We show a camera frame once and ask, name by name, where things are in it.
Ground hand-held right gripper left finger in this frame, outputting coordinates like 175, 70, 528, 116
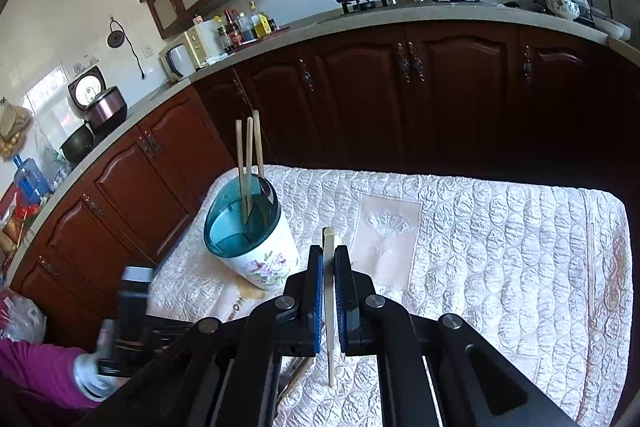
75, 245, 324, 427

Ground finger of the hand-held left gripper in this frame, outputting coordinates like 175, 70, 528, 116
145, 318, 195, 354

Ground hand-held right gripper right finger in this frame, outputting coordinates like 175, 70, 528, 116
334, 245, 581, 427

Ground white floral utensil holder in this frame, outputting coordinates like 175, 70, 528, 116
202, 172, 301, 293

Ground person's left forearm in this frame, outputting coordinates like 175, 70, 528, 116
0, 339, 101, 410

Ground person's left hand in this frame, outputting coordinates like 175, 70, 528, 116
72, 320, 122, 408

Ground white plastic bag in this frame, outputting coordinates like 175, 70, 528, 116
0, 289, 48, 343

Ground cream quilted tablecloth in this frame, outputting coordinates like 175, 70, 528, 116
150, 164, 628, 427

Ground red packets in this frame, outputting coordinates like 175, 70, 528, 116
0, 192, 43, 258

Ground blue water bottle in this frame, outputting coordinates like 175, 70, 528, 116
12, 154, 51, 202

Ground black inner pot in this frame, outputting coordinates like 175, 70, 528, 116
60, 124, 96, 165

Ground dark wooden base cabinets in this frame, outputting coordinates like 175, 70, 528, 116
10, 19, 640, 338

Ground purple rice cooker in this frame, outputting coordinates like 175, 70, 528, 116
67, 67, 128, 132

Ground clear bag of food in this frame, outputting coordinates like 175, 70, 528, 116
0, 99, 33, 158

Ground cream microwave oven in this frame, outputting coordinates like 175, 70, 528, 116
159, 21, 223, 82

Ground speckled stone countertop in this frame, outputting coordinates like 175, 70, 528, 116
0, 2, 640, 288

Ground dark sauce bottle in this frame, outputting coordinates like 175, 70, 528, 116
238, 12, 257, 42

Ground red label sauce bottle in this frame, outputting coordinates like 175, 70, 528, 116
224, 9, 242, 50

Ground yellow oil bottle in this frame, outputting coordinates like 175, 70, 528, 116
249, 1, 273, 38

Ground gas stove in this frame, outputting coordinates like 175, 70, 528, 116
340, 0, 483, 15

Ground floral ceramic bowl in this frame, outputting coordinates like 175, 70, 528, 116
547, 0, 591, 20

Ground white bowl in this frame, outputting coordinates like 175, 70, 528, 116
592, 14, 631, 40

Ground black power cable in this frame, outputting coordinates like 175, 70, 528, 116
109, 19, 148, 80

